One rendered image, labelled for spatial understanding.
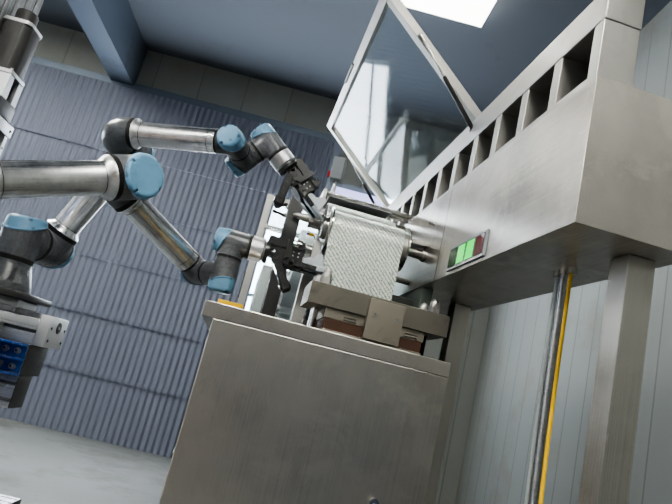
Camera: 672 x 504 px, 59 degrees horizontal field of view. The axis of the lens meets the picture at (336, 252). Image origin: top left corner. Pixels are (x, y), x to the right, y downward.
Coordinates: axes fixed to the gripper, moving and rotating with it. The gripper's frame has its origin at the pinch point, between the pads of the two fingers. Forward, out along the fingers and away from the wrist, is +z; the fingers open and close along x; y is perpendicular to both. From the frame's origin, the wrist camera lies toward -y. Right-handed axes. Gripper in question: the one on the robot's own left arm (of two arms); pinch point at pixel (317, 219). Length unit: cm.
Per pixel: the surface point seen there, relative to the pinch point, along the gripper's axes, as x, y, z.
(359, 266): -6.8, 0.3, 20.3
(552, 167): -79, 25, 27
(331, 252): -6.8, -4.4, 11.7
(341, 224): -6.8, 3.5, 6.3
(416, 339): -25, -4, 46
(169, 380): 311, -90, 3
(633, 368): -83, 10, 66
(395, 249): -6.8, 13.1, 22.5
